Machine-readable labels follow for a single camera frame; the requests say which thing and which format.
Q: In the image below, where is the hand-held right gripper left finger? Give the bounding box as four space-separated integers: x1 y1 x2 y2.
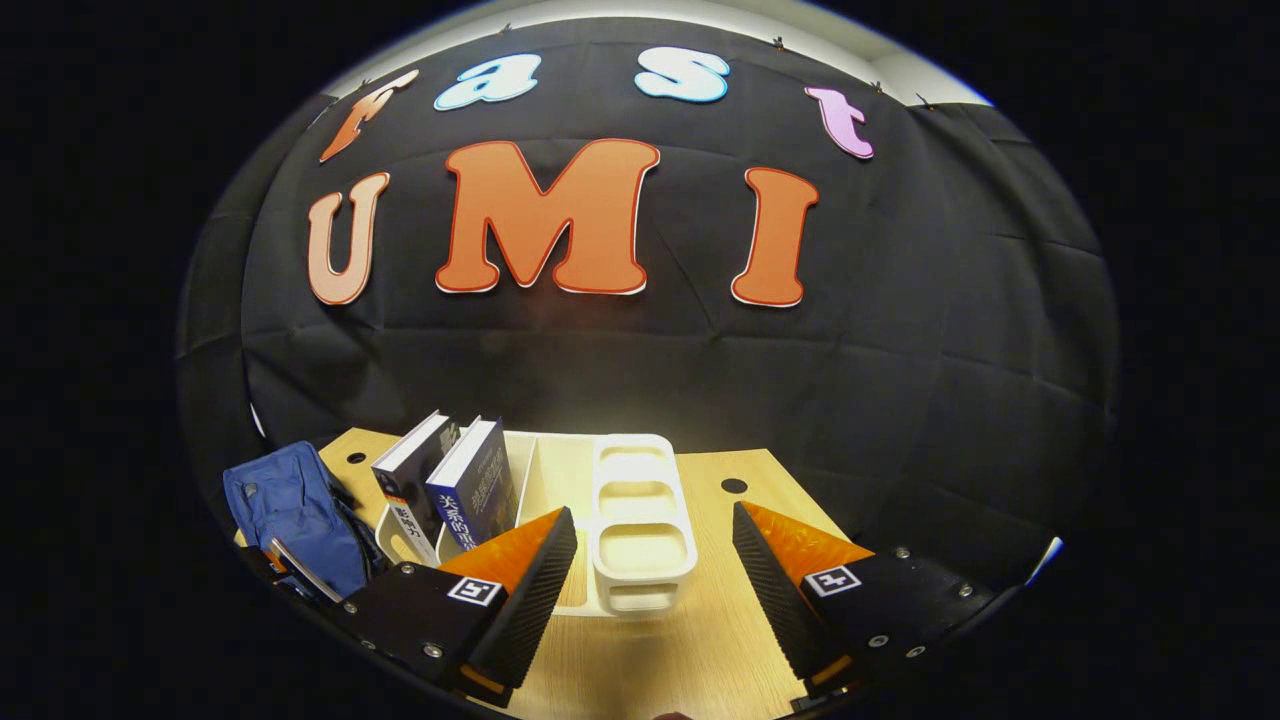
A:
340 506 579 709

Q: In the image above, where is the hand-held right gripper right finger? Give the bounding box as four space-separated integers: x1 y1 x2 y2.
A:
732 500 1001 701

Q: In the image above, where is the blue schoolbag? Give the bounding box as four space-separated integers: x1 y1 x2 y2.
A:
222 442 386 601

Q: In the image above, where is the white bookshelf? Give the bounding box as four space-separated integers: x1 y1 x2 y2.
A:
375 430 699 616

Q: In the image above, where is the blue cover book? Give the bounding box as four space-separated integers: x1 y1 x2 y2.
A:
425 417 519 553

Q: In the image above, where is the grey portrait cover book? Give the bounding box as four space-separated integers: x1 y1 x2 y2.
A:
372 410 461 566

